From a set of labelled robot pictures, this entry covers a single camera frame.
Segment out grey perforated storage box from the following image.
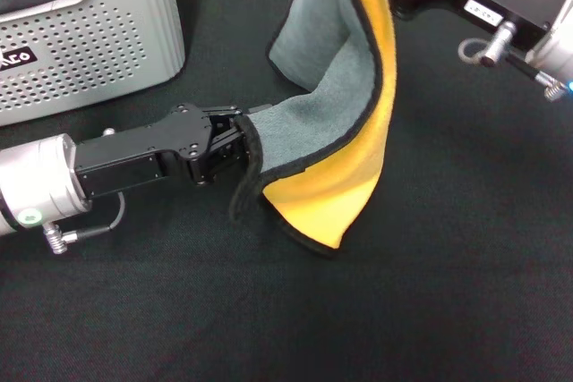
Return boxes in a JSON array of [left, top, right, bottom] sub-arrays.
[[0, 0, 187, 128]]

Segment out black tablecloth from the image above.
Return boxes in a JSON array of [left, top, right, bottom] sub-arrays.
[[0, 0, 573, 382]]

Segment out grey left gripper cable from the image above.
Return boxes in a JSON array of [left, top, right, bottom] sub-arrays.
[[42, 191, 126, 256]]

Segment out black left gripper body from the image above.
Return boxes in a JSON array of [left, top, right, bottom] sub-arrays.
[[73, 102, 214, 200]]

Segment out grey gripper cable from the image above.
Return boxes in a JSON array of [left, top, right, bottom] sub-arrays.
[[458, 21, 572, 102], [42, 191, 126, 256]]

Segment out grey right gripper cable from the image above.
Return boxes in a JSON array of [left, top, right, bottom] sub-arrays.
[[458, 21, 572, 102]]

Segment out grey and yellow towel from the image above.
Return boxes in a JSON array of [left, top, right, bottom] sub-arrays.
[[227, 0, 399, 262]]

